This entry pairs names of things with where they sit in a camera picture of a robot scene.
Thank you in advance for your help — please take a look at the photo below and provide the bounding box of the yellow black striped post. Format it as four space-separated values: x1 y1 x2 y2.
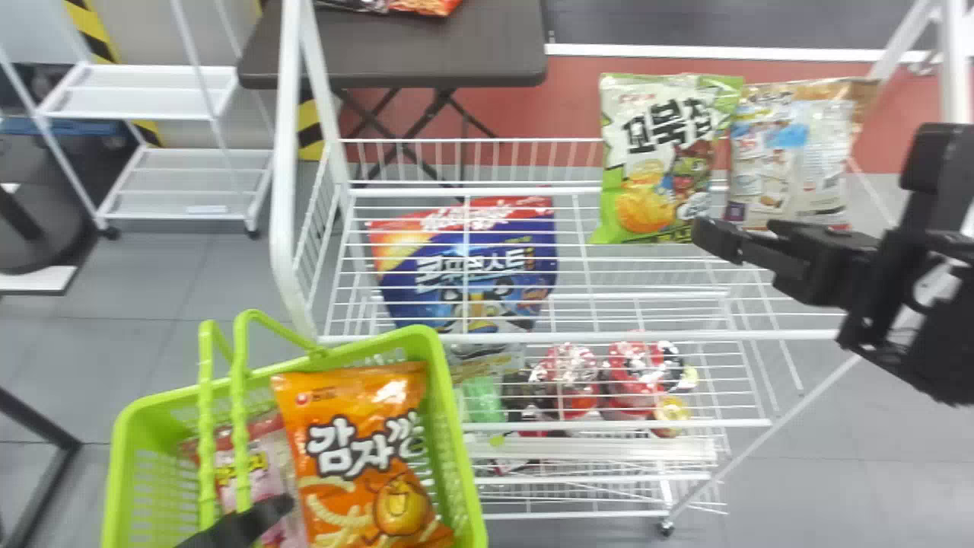
62 0 165 150

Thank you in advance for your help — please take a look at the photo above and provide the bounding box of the red snack packet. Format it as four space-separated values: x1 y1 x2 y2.
315 0 464 18

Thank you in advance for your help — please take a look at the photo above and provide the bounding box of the white wire rack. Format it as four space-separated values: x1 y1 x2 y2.
269 0 974 538

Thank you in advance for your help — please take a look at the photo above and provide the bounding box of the orange snack packet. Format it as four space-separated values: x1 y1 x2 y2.
271 362 456 548

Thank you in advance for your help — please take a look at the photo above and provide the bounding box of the red noodle cup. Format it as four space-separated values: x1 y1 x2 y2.
528 342 603 424
604 339 699 424

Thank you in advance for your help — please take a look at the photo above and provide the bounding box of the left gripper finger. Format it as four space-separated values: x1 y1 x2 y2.
173 493 295 548

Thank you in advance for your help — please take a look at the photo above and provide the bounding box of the green snack packet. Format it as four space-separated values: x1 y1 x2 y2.
587 72 745 246

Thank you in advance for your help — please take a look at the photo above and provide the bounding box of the green basket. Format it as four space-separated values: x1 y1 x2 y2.
101 308 489 548

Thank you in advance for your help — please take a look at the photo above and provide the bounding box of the white snack packet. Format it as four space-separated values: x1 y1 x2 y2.
723 78 881 232

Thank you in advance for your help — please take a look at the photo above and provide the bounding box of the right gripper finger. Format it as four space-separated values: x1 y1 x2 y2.
690 216 778 269

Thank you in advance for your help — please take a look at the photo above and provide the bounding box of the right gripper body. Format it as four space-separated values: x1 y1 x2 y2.
767 219 890 307

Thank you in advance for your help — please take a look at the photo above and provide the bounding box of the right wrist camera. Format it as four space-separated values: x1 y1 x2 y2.
898 122 974 238

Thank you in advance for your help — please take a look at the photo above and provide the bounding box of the blue cereal bag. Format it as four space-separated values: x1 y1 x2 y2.
367 196 559 336

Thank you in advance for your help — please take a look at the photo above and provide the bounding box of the pink snack packet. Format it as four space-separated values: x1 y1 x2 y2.
181 415 307 548

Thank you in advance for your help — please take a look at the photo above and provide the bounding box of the dark side table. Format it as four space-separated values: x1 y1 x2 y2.
237 0 548 185

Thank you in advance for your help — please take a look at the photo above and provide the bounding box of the white shelf trolley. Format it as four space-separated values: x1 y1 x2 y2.
0 0 274 241

